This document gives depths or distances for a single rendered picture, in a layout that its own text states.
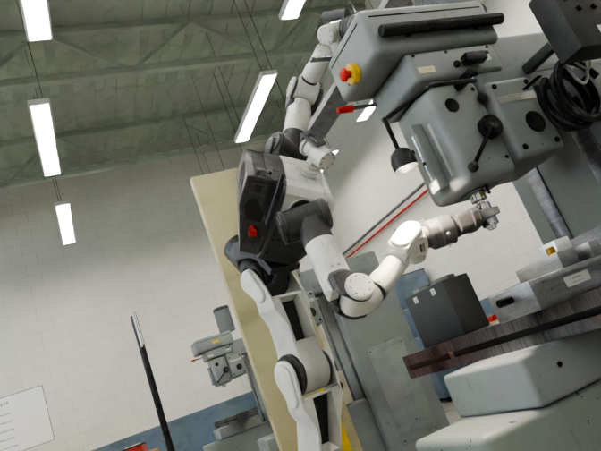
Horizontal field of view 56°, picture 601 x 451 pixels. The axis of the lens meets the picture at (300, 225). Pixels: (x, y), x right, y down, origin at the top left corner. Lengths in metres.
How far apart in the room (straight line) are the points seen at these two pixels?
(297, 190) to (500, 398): 0.80
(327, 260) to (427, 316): 0.60
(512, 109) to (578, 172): 0.31
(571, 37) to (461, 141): 0.38
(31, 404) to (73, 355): 0.96
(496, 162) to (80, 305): 9.41
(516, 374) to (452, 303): 0.53
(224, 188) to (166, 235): 7.69
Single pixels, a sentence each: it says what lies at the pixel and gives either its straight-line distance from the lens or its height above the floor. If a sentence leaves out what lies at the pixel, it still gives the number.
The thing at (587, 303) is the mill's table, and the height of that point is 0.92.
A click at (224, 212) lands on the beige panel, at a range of 3.30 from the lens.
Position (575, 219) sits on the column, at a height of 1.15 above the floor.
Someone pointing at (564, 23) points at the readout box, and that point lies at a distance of 1.73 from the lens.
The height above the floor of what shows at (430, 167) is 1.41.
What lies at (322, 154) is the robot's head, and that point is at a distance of 1.73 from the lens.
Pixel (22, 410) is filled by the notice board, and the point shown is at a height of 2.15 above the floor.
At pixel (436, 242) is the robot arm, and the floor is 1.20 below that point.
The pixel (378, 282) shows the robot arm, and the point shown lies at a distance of 1.51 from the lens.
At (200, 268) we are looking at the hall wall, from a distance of 10.87.
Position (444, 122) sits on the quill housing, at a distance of 1.66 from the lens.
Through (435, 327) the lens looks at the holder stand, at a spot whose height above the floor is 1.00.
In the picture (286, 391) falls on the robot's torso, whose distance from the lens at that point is 1.89.
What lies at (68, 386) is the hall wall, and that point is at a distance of 10.35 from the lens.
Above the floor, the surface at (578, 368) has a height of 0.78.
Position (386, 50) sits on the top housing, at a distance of 1.67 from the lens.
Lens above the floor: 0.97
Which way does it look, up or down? 15 degrees up
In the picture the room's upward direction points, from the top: 21 degrees counter-clockwise
